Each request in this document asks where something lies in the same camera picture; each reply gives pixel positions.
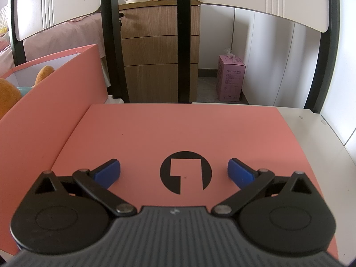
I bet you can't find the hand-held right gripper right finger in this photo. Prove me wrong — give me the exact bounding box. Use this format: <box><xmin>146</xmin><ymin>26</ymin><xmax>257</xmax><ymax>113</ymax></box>
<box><xmin>212</xmin><ymin>158</ymin><xmax>314</xmax><ymax>217</ymax></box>

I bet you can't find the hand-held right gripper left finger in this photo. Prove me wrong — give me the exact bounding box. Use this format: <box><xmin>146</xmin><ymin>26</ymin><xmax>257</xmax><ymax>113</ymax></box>
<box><xmin>35</xmin><ymin>158</ymin><xmax>137</xmax><ymax>217</ymax></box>

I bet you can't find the pink cardboard box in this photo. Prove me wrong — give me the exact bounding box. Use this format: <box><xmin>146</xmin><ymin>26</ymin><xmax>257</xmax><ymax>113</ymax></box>
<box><xmin>0</xmin><ymin>44</ymin><xmax>109</xmax><ymax>256</ymax></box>

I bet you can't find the brown bear plush toy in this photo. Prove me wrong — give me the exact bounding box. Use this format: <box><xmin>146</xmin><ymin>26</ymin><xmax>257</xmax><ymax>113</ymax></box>
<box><xmin>0</xmin><ymin>65</ymin><xmax>56</xmax><ymax>120</ymax></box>

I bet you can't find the pink box lid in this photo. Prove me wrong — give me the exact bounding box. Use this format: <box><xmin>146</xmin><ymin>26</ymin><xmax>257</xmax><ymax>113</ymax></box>
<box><xmin>52</xmin><ymin>103</ymin><xmax>339</xmax><ymax>260</ymax></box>

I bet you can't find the pink tissue box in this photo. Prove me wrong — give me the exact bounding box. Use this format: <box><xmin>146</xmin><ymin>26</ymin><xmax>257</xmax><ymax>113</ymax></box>
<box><xmin>215</xmin><ymin>48</ymin><xmax>246</xmax><ymax>102</ymax></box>

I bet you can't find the wooden dresser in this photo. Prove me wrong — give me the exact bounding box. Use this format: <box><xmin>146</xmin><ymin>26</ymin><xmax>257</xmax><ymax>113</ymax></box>
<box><xmin>118</xmin><ymin>0</ymin><xmax>201</xmax><ymax>103</ymax></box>

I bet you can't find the bed with pink sheet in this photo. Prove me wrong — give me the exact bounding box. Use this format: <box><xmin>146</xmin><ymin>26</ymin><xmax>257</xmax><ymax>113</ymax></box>
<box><xmin>0</xmin><ymin>1</ymin><xmax>112</xmax><ymax>89</ymax></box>

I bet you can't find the cream quilted headboard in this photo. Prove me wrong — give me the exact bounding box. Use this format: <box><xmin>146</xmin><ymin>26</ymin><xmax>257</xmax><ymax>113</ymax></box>
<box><xmin>0</xmin><ymin>4</ymin><xmax>11</xmax><ymax>30</ymax></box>

